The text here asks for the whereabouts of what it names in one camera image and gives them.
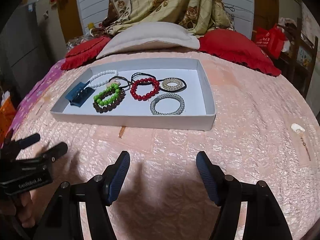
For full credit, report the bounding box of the pink quilted bedspread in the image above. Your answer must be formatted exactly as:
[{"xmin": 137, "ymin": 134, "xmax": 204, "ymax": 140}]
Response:
[{"xmin": 14, "ymin": 52, "xmax": 319, "ymax": 239}]

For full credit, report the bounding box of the white shell scrap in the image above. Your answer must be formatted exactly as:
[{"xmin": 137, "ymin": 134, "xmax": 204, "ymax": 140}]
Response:
[{"xmin": 291, "ymin": 123, "xmax": 305, "ymax": 134}]

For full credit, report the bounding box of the left red ruffled cushion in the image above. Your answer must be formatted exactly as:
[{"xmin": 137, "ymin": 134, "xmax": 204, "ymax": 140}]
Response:
[{"xmin": 61, "ymin": 36, "xmax": 111, "ymax": 70}]

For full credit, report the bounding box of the dark brown bead bracelet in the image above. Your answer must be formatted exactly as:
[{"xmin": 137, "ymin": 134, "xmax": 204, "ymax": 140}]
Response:
[{"xmin": 92, "ymin": 89, "xmax": 126, "ymax": 113}]

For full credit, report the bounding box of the green bead bracelet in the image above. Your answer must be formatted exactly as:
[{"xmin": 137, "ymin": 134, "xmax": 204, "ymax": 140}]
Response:
[{"xmin": 93, "ymin": 82, "xmax": 121, "ymax": 107}]

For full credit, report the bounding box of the red bead bracelet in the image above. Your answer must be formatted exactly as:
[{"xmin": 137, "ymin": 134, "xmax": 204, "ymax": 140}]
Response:
[{"xmin": 130, "ymin": 77, "xmax": 161, "ymax": 101}]

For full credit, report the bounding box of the dark wooden chair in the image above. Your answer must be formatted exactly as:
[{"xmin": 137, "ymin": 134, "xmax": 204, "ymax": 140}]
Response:
[{"xmin": 277, "ymin": 18, "xmax": 319, "ymax": 98}]

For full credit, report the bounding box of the white shallow cardboard tray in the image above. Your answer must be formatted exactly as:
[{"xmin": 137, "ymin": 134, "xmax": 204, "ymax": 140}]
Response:
[{"xmin": 50, "ymin": 58, "xmax": 216, "ymax": 131}]

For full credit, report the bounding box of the white bead bracelet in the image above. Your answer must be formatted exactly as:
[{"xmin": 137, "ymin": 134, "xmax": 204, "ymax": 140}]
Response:
[{"xmin": 88, "ymin": 69, "xmax": 119, "ymax": 90}]

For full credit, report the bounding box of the dark blue hair claw clip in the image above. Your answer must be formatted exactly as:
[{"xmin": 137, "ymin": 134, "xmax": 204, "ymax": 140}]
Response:
[{"xmin": 65, "ymin": 81, "xmax": 94, "ymax": 107}]

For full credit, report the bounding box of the crinkled clear plastic bag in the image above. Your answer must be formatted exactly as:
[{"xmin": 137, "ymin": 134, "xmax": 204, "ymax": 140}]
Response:
[{"xmin": 66, "ymin": 33, "xmax": 92, "ymax": 52}]

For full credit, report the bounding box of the floral yellow blanket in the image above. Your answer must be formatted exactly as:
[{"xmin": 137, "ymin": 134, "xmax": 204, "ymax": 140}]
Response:
[{"xmin": 101, "ymin": 0, "xmax": 231, "ymax": 36}]

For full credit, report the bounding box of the black cord hair tie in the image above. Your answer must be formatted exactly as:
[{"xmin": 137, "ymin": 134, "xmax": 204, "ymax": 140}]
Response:
[{"xmin": 130, "ymin": 71, "xmax": 158, "ymax": 84}]

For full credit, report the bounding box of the beige pillow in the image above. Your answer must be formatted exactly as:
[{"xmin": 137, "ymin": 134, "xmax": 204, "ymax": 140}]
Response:
[{"xmin": 97, "ymin": 22, "xmax": 200, "ymax": 59}]

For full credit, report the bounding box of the person's left hand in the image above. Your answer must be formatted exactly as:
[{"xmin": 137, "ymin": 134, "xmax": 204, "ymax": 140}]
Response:
[{"xmin": 1, "ymin": 192, "xmax": 35, "ymax": 228}]

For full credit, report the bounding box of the purple floral sheet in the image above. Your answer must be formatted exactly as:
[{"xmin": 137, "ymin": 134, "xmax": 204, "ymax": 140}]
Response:
[{"xmin": 9, "ymin": 59, "xmax": 65, "ymax": 132}]

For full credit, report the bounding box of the red shopping bag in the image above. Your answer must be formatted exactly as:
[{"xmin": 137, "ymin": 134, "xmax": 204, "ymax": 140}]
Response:
[{"xmin": 254, "ymin": 24, "xmax": 287, "ymax": 59}]

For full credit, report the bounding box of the silver braided bangle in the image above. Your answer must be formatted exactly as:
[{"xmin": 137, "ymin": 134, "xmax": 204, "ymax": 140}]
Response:
[{"xmin": 150, "ymin": 93, "xmax": 185, "ymax": 115}]

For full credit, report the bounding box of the red ruffled cushion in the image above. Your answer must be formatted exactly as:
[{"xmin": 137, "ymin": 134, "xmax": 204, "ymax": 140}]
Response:
[
  {"xmin": 199, "ymin": 29, "xmax": 281, "ymax": 77},
  {"xmin": 61, "ymin": 36, "xmax": 111, "ymax": 70}
]

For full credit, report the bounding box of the clear spiral hair tie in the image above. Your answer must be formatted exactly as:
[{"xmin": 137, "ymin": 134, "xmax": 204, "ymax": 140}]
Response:
[{"xmin": 159, "ymin": 77, "xmax": 183, "ymax": 92}]

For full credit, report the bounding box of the brown cord mouse pendant necklace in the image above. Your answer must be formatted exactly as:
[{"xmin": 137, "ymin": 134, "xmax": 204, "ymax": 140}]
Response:
[{"xmin": 106, "ymin": 75, "xmax": 133, "ymax": 91}]

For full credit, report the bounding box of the right red ruffled cushion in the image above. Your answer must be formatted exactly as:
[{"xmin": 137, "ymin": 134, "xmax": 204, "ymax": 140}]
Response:
[{"xmin": 199, "ymin": 29, "xmax": 281, "ymax": 77}]

